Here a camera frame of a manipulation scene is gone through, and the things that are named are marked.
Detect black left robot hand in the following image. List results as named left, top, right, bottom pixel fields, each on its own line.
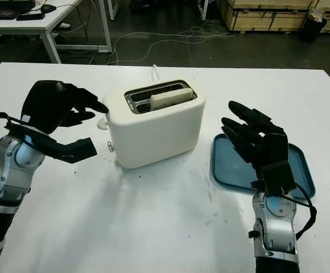
left=20, top=80, right=110, bottom=135

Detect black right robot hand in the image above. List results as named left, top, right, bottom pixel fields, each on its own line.
left=220, top=100, right=290, bottom=183

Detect slice of white bread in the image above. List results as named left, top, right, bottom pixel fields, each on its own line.
left=150, top=88, right=195, bottom=111

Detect blue plastic tray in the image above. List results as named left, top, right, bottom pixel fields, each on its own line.
left=211, top=133, right=316, bottom=199

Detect cream two-slot toaster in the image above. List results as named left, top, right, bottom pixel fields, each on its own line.
left=102, top=80, right=207, bottom=169

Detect white office desk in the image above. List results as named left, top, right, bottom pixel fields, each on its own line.
left=0, top=0, right=113, bottom=65

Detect black phone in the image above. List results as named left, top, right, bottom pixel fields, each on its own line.
left=16, top=13, right=45, bottom=21

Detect black keyboard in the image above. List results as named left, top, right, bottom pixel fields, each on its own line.
left=0, top=8, right=18, bottom=20

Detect black laptop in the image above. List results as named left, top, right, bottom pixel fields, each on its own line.
left=0, top=0, right=36, bottom=11

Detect black trash bin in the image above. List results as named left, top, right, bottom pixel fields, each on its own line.
left=299, top=11, right=328, bottom=44

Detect wooden shipping crates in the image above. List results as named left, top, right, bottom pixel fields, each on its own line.
left=218, top=0, right=330, bottom=35

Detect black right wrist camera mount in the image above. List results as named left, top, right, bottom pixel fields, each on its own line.
left=260, top=160, right=296, bottom=197

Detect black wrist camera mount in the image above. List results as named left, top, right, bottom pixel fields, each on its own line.
left=5, top=119, right=98, bottom=165
left=260, top=160, right=296, bottom=197

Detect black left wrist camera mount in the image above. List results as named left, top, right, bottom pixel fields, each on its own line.
left=5, top=119, right=98, bottom=165

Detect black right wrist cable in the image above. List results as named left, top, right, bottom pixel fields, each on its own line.
left=278, top=184, right=318, bottom=243

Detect white floor cable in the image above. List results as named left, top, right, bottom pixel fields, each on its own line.
left=107, top=27, right=231, bottom=65

